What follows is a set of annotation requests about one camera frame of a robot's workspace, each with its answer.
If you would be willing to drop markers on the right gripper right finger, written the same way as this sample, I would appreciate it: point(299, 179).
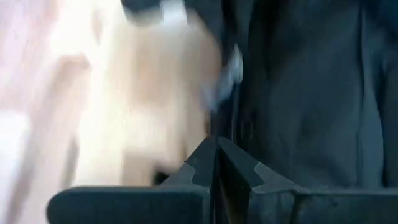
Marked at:
point(335, 208)

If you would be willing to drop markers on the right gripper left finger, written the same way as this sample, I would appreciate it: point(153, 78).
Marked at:
point(130, 207)

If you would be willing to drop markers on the black backpack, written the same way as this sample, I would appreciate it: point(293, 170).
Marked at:
point(311, 93)

